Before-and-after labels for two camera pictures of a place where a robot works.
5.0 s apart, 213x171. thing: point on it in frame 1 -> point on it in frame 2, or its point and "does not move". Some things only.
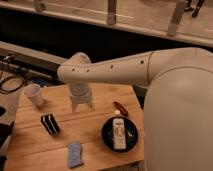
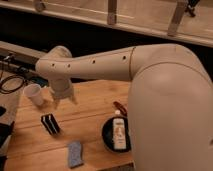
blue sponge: x=75 y=155 does not move
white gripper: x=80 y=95 -> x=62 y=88
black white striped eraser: x=50 y=124 does not move
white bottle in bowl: x=119 y=134 does not move
